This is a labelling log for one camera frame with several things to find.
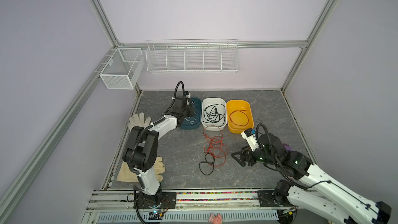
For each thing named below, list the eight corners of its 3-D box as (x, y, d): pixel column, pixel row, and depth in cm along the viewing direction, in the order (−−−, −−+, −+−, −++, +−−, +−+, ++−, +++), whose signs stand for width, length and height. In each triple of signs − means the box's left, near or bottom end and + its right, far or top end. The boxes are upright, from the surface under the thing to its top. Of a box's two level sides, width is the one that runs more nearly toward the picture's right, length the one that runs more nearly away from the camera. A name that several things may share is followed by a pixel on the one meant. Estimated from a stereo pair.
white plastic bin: (201, 133, 100) (200, 128, 95) (201, 103, 115) (201, 98, 110) (227, 133, 100) (228, 128, 95) (224, 103, 115) (225, 98, 110)
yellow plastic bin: (228, 134, 99) (229, 129, 94) (225, 106, 114) (225, 100, 109) (253, 134, 99) (256, 129, 94) (247, 106, 114) (249, 100, 109)
